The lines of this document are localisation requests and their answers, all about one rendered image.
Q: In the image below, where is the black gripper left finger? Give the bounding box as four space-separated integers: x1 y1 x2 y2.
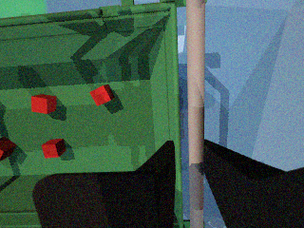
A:
32 141 176 228

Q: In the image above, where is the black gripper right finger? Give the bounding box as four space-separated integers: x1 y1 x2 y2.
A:
204 139 304 228

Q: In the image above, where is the small red block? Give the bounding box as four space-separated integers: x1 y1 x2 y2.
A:
42 139 67 158
31 94 56 114
0 137 17 161
89 85 115 106

